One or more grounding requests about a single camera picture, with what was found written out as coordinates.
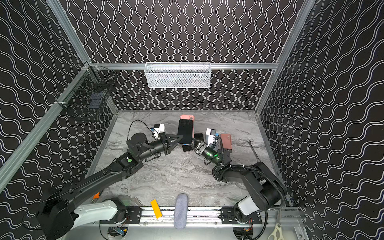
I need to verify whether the black phone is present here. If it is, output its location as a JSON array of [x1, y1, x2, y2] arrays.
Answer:
[[182, 144, 195, 152], [178, 119, 194, 145]]

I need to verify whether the light blue phone case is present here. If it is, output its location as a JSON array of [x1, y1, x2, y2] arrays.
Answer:
[[212, 135, 220, 151]]

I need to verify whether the pink phone case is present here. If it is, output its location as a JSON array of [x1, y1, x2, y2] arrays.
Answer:
[[180, 115, 195, 131], [220, 134, 232, 151]]

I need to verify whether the black phone taken from case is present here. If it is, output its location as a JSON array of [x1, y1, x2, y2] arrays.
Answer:
[[194, 133, 205, 141]]

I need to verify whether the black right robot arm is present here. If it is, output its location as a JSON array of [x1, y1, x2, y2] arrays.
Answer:
[[193, 140, 287, 223]]

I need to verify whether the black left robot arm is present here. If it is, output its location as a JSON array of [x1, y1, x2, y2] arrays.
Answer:
[[36, 133, 183, 240]]

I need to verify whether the silver combination wrench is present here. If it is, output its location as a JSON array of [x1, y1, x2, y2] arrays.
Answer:
[[247, 140, 261, 162]]

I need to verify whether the grey fabric pouch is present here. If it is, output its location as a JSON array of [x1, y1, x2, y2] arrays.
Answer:
[[174, 194, 189, 229]]

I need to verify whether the yellow flat block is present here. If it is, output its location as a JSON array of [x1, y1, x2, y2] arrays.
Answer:
[[151, 199, 163, 220]]

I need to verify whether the aluminium back horizontal bar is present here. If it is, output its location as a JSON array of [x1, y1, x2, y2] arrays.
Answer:
[[90, 63, 278, 71]]

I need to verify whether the aluminium horizontal bar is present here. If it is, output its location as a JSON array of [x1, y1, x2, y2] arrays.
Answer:
[[90, 63, 278, 71], [1, 63, 90, 191]]

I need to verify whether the aluminium left horizontal bar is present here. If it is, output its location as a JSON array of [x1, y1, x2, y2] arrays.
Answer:
[[1, 63, 90, 191]]

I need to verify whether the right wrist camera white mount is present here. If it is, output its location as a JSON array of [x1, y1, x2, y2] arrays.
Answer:
[[205, 128, 219, 148]]

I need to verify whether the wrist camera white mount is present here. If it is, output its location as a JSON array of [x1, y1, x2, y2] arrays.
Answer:
[[205, 128, 219, 148], [150, 124, 165, 140]]

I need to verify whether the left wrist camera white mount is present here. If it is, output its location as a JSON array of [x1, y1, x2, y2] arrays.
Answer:
[[150, 124, 165, 140]]

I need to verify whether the white wire mesh basket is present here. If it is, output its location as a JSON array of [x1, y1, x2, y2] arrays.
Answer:
[[144, 62, 212, 89]]

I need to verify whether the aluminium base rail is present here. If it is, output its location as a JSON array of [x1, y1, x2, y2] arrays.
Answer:
[[101, 207, 302, 228]]

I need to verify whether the adjustable wrench orange handle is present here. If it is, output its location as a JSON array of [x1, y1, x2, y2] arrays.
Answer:
[[92, 192, 101, 200]]

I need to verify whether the black wire basket left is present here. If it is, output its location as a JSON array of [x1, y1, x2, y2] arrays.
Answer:
[[62, 66, 118, 122]]

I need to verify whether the white scissors handle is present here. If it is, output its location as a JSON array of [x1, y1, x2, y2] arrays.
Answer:
[[268, 223, 284, 240]]

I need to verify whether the aluminium corner frame post left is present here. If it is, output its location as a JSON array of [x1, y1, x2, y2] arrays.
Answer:
[[46, 0, 92, 63]]

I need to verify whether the aluminium corner frame post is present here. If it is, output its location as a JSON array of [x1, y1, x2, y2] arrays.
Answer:
[[46, 0, 92, 63], [256, 0, 316, 115]]

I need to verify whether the aluminium corner frame post right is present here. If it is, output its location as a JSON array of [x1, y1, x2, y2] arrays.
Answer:
[[256, 0, 316, 115]]

